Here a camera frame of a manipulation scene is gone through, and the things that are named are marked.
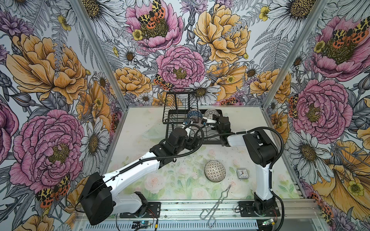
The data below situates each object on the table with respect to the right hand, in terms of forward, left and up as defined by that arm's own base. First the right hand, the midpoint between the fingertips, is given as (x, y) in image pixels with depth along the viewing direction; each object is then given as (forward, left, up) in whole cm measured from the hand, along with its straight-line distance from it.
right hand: (216, 116), depth 102 cm
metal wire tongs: (-54, +8, -12) cm, 56 cm away
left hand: (-24, +19, +9) cm, 32 cm away
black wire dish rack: (+8, +25, -2) cm, 26 cm away
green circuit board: (-60, +44, -11) cm, 75 cm away
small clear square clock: (-37, -11, -9) cm, 40 cm away
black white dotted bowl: (-36, +5, -8) cm, 37 cm away
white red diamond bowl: (+8, +4, -6) cm, 11 cm away
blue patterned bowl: (+9, +15, -5) cm, 18 cm away
